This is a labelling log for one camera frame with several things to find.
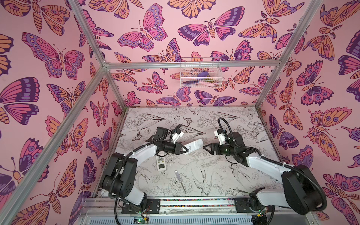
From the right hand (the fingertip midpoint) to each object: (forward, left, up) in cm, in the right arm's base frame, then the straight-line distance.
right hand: (207, 145), depth 84 cm
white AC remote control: (-1, +8, 0) cm, 8 cm away
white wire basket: (+45, +2, +22) cm, 50 cm away
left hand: (-3, +12, 0) cm, 12 cm away
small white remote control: (-7, +29, -10) cm, 31 cm away
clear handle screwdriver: (-15, +17, -11) cm, 25 cm away
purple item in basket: (+44, 0, +21) cm, 49 cm away
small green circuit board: (-36, +37, -14) cm, 54 cm away
